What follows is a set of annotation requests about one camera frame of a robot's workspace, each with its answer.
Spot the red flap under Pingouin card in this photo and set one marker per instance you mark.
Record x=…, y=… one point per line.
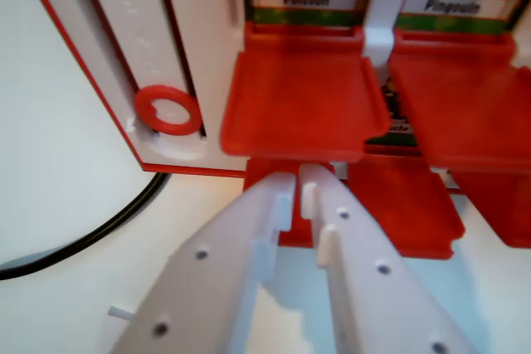
x=464, y=113

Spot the small white peg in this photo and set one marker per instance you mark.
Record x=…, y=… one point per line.
x=120, y=313

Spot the partly hidden picture card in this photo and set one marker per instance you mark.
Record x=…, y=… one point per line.
x=396, y=128

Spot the red and white game board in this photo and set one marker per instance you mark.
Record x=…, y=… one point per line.
x=124, y=39

